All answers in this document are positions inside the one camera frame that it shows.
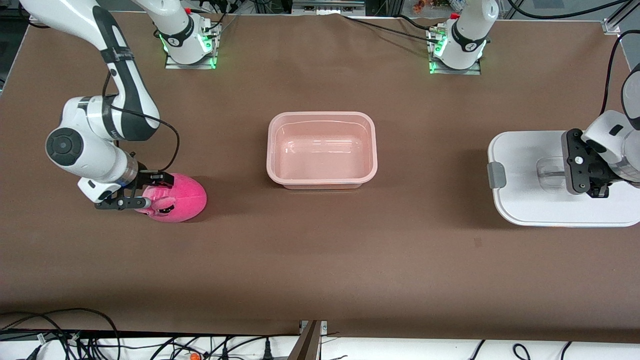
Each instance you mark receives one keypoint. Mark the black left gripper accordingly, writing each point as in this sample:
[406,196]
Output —
[598,175]

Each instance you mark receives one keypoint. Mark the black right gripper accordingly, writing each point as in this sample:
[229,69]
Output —
[150,177]

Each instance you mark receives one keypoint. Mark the pink plush toy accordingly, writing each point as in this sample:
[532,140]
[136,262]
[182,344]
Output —
[185,200]

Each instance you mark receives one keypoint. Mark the white box lid grey clips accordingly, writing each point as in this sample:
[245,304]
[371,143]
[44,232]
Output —
[525,200]

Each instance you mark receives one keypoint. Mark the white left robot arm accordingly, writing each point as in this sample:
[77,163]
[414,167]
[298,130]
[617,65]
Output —
[467,30]

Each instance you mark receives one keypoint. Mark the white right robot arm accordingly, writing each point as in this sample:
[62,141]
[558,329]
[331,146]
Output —
[80,150]

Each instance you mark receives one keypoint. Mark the pink translucent plastic box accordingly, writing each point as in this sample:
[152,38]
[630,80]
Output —
[320,150]

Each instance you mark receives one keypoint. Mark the brown table cover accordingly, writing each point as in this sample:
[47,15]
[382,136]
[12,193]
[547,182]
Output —
[350,260]

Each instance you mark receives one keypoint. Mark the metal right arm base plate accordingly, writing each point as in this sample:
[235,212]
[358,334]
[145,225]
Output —
[190,66]

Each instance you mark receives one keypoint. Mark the aluminium frame rail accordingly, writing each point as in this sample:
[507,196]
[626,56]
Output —
[612,25]

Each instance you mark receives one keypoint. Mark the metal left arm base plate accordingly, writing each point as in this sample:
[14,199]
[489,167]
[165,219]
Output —
[470,71]

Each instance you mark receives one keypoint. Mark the aluminium profile post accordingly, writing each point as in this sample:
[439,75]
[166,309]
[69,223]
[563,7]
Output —
[307,345]

